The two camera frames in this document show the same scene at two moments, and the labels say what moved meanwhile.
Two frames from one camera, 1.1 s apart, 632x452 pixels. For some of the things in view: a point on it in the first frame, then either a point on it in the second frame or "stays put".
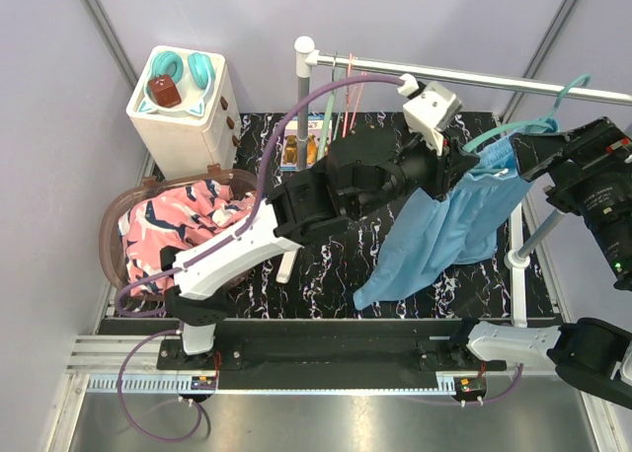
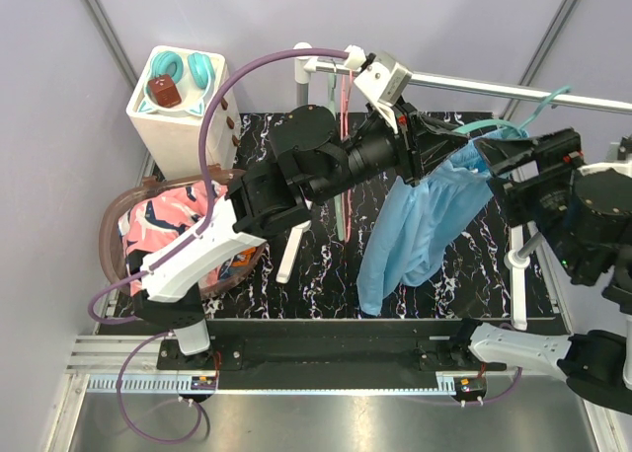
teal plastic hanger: (517, 124) → (509, 128)
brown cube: (164, 90) stays put
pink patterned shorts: (179, 219) stays put
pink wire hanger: (352, 101) → (347, 231)
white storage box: (184, 113) stays put
